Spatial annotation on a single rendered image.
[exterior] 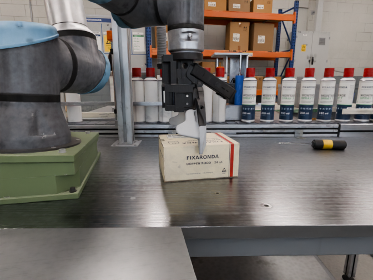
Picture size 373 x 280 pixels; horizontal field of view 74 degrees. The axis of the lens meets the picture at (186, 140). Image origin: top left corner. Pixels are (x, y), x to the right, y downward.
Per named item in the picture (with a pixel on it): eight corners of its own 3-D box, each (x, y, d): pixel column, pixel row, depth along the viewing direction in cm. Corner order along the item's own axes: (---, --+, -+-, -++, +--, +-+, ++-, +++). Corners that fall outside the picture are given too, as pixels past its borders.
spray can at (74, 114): (84, 121, 99) (79, 68, 95) (79, 123, 94) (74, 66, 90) (71, 121, 99) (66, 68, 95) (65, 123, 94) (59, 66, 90)
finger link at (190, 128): (177, 155, 49) (172, 114, 52) (206, 154, 50) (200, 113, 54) (179, 150, 46) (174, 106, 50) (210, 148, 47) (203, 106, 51)
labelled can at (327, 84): (326, 120, 101) (332, 68, 97) (333, 123, 96) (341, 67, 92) (313, 120, 101) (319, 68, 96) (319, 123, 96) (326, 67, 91)
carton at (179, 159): (220, 160, 66) (220, 132, 64) (237, 176, 54) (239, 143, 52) (159, 164, 63) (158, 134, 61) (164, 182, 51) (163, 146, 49)
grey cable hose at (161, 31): (167, 69, 85) (166, 1, 80) (166, 68, 82) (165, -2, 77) (157, 69, 85) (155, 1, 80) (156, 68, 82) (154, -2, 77)
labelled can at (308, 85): (307, 120, 101) (313, 68, 96) (314, 123, 96) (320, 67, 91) (295, 120, 101) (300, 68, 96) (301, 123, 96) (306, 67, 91)
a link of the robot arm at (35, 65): (-29, 91, 45) (-37, 11, 43) (36, 94, 58) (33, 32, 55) (21, 94, 41) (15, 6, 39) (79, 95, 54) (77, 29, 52)
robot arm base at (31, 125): (82, 138, 58) (81, 95, 57) (49, 152, 43) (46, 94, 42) (16, 136, 58) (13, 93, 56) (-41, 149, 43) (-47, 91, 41)
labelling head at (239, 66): (240, 116, 113) (242, 56, 108) (247, 120, 101) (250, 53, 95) (209, 116, 113) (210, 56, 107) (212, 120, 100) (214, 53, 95)
